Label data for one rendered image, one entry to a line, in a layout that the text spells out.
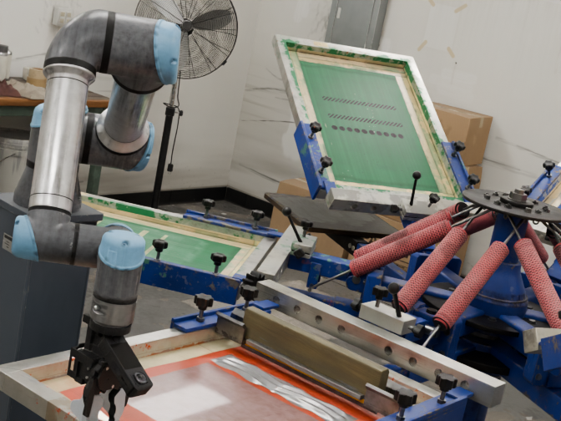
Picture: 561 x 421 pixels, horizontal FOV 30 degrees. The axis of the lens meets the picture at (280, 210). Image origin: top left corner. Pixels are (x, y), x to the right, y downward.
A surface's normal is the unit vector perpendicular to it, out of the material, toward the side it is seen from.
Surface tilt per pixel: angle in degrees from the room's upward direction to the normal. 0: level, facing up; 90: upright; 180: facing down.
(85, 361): 90
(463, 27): 90
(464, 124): 85
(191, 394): 0
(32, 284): 90
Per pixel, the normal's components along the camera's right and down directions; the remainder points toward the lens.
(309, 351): -0.63, 0.07
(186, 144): 0.76, 0.29
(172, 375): 0.18, -0.96
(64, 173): 0.63, -0.17
